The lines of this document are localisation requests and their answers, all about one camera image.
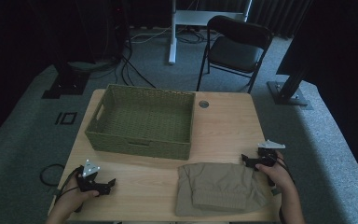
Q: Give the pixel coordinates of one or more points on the khaki pants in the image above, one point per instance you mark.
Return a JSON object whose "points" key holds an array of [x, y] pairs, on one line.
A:
{"points": [[217, 183]]}

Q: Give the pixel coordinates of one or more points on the person's right hand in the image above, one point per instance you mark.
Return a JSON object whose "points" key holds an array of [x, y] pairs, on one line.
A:
{"points": [[278, 177]]}

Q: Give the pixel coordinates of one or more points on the dark curtain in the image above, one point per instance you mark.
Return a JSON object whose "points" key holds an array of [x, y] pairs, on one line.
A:
{"points": [[276, 15]]}

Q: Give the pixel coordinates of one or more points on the black folding chair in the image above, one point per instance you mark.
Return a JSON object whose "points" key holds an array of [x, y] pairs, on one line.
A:
{"points": [[234, 51]]}

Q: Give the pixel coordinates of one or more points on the person's left hand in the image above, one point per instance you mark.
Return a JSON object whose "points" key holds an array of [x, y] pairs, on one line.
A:
{"points": [[71, 200]]}

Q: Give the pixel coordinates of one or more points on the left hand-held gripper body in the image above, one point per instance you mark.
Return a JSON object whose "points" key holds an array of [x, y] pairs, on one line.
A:
{"points": [[88, 182]]}

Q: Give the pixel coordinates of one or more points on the green woven basket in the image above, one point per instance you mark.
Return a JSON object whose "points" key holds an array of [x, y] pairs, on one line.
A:
{"points": [[143, 124]]}

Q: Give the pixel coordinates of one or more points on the white desk frame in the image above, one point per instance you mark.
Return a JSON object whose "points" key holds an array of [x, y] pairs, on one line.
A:
{"points": [[172, 37]]}

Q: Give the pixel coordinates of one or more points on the black stand with square base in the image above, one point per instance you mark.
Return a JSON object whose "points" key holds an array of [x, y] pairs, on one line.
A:
{"points": [[66, 84]]}

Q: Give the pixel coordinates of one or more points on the black stand with bolted base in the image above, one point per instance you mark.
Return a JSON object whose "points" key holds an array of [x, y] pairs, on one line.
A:
{"points": [[287, 95]]}

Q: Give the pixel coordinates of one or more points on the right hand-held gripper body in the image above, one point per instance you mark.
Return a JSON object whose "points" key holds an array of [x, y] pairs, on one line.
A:
{"points": [[267, 155]]}

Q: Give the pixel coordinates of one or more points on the dark equipment cabinet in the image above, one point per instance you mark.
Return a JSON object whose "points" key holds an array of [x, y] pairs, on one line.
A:
{"points": [[105, 31]]}

